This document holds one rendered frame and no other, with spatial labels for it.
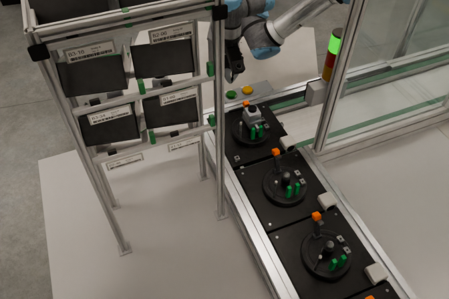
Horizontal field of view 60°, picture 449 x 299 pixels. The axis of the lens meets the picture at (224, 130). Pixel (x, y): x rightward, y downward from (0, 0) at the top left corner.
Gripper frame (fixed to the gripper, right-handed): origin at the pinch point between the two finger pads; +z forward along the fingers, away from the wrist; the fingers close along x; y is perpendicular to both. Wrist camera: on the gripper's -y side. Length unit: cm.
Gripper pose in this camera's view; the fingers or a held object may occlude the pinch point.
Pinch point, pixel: (231, 81)
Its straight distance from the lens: 150.8
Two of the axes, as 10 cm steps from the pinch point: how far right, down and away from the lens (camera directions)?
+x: -9.3, 2.8, -2.5
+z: 0.0, 6.7, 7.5
